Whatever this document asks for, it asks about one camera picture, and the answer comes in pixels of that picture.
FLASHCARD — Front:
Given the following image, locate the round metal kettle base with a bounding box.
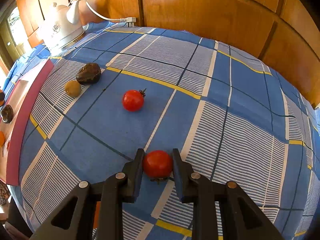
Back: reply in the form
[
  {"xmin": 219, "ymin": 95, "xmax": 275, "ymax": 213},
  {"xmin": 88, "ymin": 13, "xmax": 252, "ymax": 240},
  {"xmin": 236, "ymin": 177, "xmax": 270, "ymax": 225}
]
[{"xmin": 47, "ymin": 29, "xmax": 87, "ymax": 55}]

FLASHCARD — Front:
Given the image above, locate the red cherry tomato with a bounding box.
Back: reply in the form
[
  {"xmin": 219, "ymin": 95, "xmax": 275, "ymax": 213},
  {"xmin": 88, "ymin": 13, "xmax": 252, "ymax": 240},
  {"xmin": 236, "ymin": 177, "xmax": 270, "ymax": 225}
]
[
  {"xmin": 142, "ymin": 150, "xmax": 174, "ymax": 184},
  {"xmin": 122, "ymin": 89, "xmax": 147, "ymax": 112}
]

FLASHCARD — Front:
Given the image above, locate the blue plaid cloth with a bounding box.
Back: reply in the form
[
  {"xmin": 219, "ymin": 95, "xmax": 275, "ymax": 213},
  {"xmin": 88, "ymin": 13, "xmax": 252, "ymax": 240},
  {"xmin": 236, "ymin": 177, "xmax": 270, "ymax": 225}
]
[{"xmin": 4, "ymin": 21, "xmax": 320, "ymax": 240}]

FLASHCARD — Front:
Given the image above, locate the white floral ceramic kettle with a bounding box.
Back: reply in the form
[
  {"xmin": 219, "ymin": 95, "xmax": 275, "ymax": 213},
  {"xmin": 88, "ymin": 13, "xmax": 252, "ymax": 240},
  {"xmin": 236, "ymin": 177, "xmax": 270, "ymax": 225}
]
[{"xmin": 37, "ymin": 0, "xmax": 84, "ymax": 53}]

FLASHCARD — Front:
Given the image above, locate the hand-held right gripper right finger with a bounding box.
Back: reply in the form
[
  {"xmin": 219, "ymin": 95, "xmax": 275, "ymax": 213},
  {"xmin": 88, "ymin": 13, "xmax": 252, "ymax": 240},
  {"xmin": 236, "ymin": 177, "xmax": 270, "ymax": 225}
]
[{"xmin": 172, "ymin": 148, "xmax": 284, "ymax": 240}]

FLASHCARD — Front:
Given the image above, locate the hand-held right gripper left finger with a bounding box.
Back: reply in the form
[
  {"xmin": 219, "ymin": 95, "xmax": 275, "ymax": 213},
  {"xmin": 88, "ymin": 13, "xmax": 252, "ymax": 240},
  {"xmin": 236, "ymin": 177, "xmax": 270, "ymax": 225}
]
[{"xmin": 29, "ymin": 148, "xmax": 145, "ymax": 240}]

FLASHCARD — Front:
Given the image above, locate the yellow-brown longan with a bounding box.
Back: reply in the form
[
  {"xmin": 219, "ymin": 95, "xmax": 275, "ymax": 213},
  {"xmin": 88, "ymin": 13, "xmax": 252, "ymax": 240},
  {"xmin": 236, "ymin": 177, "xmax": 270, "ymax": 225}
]
[{"xmin": 64, "ymin": 80, "xmax": 82, "ymax": 97}]

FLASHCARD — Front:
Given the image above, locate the wooden wardrobe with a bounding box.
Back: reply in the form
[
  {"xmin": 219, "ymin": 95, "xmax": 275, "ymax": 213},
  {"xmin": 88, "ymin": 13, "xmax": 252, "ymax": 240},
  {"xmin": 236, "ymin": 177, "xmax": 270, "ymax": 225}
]
[{"xmin": 15, "ymin": 0, "xmax": 320, "ymax": 109}]

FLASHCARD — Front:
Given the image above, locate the pink-edged white cardboard box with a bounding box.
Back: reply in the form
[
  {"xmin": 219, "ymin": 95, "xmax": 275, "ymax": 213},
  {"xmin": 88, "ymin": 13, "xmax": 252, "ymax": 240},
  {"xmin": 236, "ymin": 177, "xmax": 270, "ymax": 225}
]
[{"xmin": 0, "ymin": 59, "xmax": 54, "ymax": 186}]

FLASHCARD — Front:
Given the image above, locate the wooden door with glass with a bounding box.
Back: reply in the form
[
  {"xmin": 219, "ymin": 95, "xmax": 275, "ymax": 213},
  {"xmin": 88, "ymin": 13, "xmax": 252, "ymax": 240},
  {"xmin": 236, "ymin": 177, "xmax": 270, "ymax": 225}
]
[{"xmin": 0, "ymin": 2, "xmax": 30, "ymax": 73}]

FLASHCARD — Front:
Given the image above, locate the dark brown water chestnut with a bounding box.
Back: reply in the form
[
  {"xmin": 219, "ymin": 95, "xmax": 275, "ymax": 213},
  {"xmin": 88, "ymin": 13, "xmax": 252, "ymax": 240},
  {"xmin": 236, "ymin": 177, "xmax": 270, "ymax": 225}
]
[
  {"xmin": 76, "ymin": 63, "xmax": 102, "ymax": 85},
  {"xmin": 0, "ymin": 104, "xmax": 14, "ymax": 124}
]

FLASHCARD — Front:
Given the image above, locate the white power cable with plug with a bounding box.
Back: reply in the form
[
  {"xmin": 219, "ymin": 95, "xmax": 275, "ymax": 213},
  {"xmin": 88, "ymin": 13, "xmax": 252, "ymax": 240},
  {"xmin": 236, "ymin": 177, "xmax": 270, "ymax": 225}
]
[{"xmin": 67, "ymin": 0, "xmax": 137, "ymax": 28}]

